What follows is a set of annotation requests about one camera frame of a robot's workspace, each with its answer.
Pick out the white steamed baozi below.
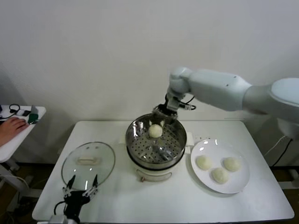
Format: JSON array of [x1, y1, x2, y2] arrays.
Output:
[[195, 155, 213, 170], [211, 168, 229, 184], [223, 157, 241, 173], [148, 124, 163, 138]]

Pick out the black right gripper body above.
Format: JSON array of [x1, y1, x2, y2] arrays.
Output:
[[160, 102, 178, 116]]

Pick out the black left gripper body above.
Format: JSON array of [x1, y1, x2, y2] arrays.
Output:
[[64, 190, 91, 217]]

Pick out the glass pot lid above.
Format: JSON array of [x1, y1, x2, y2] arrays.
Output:
[[61, 141, 116, 190]]

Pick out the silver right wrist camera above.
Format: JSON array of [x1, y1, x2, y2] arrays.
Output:
[[167, 93, 185, 112]]

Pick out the person's bare hand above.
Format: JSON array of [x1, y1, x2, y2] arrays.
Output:
[[0, 117, 28, 147]]

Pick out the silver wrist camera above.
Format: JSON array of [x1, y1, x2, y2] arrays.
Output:
[[48, 214, 68, 224], [167, 93, 185, 112]]

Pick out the thin white cable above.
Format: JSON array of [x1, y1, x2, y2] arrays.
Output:
[[263, 136, 287, 156]]

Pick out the white side table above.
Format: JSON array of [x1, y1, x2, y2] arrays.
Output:
[[0, 106, 46, 210]]

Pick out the white round plate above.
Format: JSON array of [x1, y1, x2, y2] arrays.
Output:
[[190, 139, 250, 194]]

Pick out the green handheld device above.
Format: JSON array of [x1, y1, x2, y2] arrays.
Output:
[[27, 105, 39, 125]]

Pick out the white electric cooker base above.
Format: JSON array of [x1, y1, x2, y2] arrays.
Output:
[[119, 140, 194, 183]]

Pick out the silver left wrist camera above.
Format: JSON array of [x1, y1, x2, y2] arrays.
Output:
[[48, 214, 68, 224]]

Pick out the black looped cable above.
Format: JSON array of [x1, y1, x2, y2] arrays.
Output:
[[8, 104, 21, 115]]

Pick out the stainless steel steamer basket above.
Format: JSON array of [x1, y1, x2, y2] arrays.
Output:
[[118, 113, 194, 164]]

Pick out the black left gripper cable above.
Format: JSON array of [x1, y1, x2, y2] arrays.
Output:
[[54, 201, 67, 215]]

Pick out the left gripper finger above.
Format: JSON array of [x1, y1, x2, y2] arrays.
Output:
[[62, 175, 77, 196], [83, 174, 99, 198]]

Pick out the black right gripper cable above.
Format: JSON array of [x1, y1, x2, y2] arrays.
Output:
[[177, 95, 197, 111]]

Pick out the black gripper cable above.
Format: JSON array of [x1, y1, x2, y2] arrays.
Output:
[[54, 201, 67, 215], [177, 95, 197, 111]]

